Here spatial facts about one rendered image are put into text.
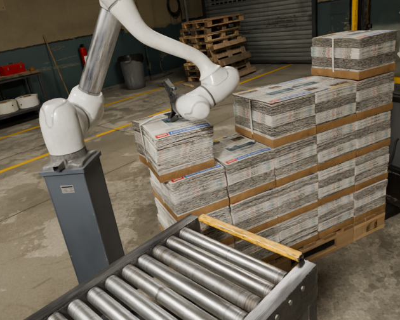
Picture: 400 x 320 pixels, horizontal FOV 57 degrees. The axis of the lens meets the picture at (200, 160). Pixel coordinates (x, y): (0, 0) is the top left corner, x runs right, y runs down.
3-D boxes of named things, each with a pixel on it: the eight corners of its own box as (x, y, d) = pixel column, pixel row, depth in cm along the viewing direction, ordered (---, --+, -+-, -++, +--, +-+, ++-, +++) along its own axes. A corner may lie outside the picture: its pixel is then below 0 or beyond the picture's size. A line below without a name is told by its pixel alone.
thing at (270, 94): (232, 95, 213) (231, 93, 212) (272, 85, 223) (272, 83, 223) (269, 105, 182) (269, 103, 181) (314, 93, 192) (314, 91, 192)
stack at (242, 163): (169, 279, 232) (145, 159, 201) (313, 217, 274) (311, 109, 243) (195, 319, 199) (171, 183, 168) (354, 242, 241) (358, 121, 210)
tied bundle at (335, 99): (274, 120, 232) (272, 84, 223) (311, 110, 242) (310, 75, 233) (315, 134, 199) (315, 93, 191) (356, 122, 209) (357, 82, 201)
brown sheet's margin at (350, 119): (275, 119, 232) (274, 112, 230) (311, 109, 242) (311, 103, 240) (316, 133, 199) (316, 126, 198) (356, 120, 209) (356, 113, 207)
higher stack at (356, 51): (312, 217, 274) (308, 37, 225) (342, 204, 285) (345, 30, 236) (353, 242, 241) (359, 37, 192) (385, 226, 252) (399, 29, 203)
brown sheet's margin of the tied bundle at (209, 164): (148, 168, 181) (147, 160, 179) (201, 152, 191) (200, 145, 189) (160, 183, 169) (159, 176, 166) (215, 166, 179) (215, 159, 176)
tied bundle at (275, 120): (234, 133, 221) (230, 94, 212) (274, 120, 232) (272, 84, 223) (272, 149, 189) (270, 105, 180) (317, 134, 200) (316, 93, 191)
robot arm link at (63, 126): (40, 157, 156) (24, 106, 147) (62, 141, 172) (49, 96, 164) (75, 155, 153) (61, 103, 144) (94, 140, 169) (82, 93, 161)
